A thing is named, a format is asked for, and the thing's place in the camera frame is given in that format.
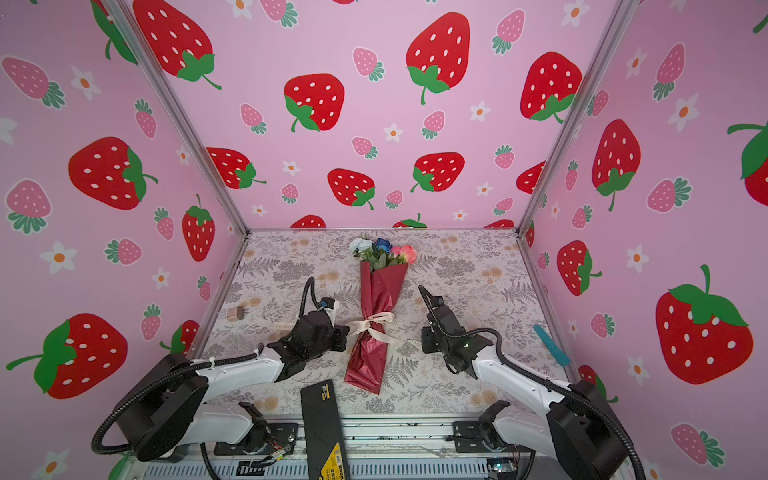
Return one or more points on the large pink fake rose stem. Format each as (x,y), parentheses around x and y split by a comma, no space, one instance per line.
(407,254)

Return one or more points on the teal flat stick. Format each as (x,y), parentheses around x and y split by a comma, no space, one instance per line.
(557,353)

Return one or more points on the black flat device yellow label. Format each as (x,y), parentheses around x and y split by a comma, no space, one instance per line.
(324,439)

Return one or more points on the blue fake rose stem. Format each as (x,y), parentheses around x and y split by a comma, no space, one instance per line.
(383,245)

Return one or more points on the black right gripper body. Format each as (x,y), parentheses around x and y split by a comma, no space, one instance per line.
(430,343)

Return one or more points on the white fake flower stem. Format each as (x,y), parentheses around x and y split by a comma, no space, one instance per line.
(365,250)

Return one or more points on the small brown ribbon spool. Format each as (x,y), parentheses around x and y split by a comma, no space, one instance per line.
(237,313)

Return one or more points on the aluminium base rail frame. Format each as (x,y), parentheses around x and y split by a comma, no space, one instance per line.
(378,446)

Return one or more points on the dark red wrapping paper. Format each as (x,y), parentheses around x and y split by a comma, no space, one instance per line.
(379,293)

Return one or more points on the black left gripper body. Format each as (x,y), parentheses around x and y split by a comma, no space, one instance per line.
(335,340)

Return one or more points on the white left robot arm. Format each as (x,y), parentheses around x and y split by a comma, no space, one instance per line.
(171,406)

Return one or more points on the aluminium corner post right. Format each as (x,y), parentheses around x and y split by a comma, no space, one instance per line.
(615,31)

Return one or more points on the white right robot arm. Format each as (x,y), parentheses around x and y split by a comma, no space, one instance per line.
(580,428)

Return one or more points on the beige ribbon pile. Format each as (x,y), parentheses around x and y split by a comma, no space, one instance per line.
(370,327)

